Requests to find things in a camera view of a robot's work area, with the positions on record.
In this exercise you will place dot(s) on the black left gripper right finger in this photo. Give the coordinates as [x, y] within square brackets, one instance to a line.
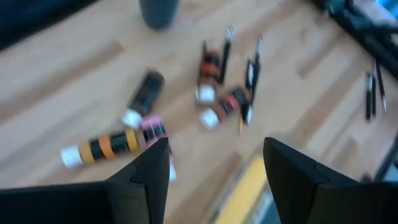
[311, 199]

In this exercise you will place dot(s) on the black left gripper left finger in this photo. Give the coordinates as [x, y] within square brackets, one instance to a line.
[124, 202]

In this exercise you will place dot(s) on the large yellow paint bottle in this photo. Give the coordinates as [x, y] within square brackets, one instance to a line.
[245, 193]

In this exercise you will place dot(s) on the small ochre paint bottle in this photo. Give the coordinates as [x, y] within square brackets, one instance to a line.
[102, 146]

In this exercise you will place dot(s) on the small pink paint bottle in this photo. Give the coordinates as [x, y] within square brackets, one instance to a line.
[154, 132]

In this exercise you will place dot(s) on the small black paint bottle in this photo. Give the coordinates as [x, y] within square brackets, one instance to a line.
[146, 96]

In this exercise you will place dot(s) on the small red-brown paint bottle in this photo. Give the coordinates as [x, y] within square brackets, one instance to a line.
[209, 73]

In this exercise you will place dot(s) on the blue-grey plastic cup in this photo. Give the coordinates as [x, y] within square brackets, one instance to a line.
[158, 12]

